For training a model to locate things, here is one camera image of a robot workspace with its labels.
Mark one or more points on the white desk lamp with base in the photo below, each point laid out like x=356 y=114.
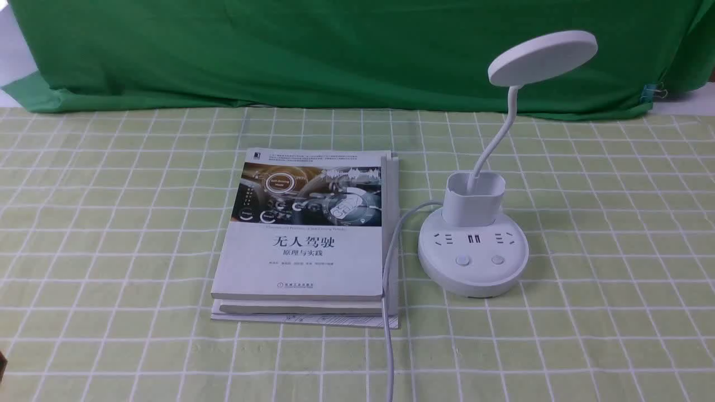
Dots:
x=469 y=246

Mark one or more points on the middle white book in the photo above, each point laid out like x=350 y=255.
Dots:
x=392 y=223

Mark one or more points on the top white driverless car book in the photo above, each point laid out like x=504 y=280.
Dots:
x=313 y=262

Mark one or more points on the bottom white book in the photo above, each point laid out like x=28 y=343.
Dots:
x=336 y=320

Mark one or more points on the green backdrop cloth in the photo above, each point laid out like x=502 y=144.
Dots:
x=428 y=55

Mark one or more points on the green checkered tablecloth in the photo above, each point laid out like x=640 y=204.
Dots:
x=112 y=226

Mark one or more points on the blue binder clip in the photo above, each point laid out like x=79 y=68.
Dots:
x=653 y=92

